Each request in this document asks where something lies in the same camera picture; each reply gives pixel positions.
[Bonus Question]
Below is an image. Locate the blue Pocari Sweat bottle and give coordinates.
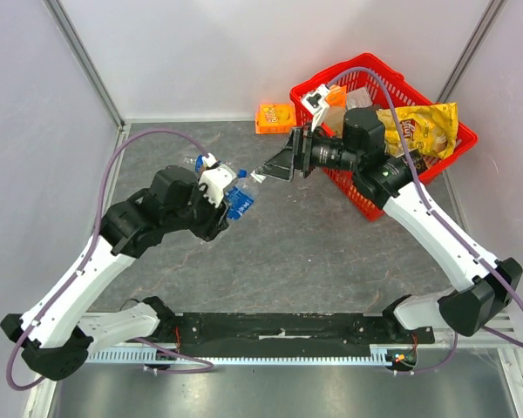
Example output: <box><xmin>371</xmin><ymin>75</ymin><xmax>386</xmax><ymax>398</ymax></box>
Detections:
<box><xmin>226</xmin><ymin>177</ymin><xmax>262</xmax><ymax>220</ymax></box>

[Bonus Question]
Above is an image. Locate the white blue bottle cap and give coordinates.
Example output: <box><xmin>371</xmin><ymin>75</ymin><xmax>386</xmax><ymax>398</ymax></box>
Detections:
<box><xmin>250</xmin><ymin>172</ymin><xmax>267</xmax><ymax>184</ymax></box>

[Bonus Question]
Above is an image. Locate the yellow Lays chips bag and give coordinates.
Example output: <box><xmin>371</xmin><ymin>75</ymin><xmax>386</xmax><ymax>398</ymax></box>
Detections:
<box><xmin>396</xmin><ymin>103</ymin><xmax>458</xmax><ymax>159</ymax></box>

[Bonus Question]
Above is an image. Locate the clear plastic packet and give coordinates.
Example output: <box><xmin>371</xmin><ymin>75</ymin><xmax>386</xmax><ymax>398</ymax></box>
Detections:
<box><xmin>345</xmin><ymin>86</ymin><xmax>373</xmax><ymax>111</ymax></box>

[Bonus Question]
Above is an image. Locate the white cable duct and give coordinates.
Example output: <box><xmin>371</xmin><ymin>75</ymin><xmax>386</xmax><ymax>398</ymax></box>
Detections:
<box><xmin>86</xmin><ymin>344</ymin><xmax>392</xmax><ymax>367</ymax></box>

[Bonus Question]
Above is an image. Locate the orange snack box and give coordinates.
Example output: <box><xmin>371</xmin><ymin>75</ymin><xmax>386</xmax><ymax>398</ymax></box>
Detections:
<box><xmin>255</xmin><ymin>104</ymin><xmax>296</xmax><ymax>134</ymax></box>

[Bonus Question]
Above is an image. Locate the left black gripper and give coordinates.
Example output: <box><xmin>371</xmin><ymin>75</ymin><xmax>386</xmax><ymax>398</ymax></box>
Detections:
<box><xmin>164</xmin><ymin>178</ymin><xmax>233</xmax><ymax>242</ymax></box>

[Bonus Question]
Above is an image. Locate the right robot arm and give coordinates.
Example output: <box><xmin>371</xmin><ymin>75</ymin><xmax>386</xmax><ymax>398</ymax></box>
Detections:
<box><xmin>255</xmin><ymin>108</ymin><xmax>523</xmax><ymax>343</ymax></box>

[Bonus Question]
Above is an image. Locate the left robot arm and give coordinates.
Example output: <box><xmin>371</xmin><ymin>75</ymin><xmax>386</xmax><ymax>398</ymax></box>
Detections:
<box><xmin>0</xmin><ymin>164</ymin><xmax>237</xmax><ymax>381</ymax></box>

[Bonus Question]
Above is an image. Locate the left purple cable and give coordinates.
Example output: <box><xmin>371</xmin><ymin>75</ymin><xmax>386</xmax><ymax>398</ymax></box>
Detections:
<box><xmin>6</xmin><ymin>129</ymin><xmax>217</xmax><ymax>391</ymax></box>

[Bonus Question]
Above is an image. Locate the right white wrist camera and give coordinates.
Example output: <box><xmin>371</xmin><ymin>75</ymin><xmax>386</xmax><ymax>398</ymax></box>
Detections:
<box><xmin>301</xmin><ymin>84</ymin><xmax>330</xmax><ymax>131</ymax></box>

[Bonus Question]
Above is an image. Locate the orange box in basket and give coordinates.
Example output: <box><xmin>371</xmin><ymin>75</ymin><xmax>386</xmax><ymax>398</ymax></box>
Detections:
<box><xmin>326</xmin><ymin>84</ymin><xmax>347</xmax><ymax>108</ymax></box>

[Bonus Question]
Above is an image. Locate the black snack packet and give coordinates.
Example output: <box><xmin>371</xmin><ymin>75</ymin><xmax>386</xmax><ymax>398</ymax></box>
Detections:
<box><xmin>400</xmin><ymin>149</ymin><xmax>428</xmax><ymax>175</ymax></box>

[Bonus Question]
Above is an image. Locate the clear empty plastic bottle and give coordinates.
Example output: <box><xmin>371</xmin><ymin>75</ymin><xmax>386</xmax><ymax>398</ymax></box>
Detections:
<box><xmin>182</xmin><ymin>154</ymin><xmax>203</xmax><ymax>171</ymax></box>

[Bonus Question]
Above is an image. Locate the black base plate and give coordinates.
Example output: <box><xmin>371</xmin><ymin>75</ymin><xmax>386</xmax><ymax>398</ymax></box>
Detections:
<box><xmin>156</xmin><ymin>311</ymin><xmax>437</xmax><ymax>359</ymax></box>

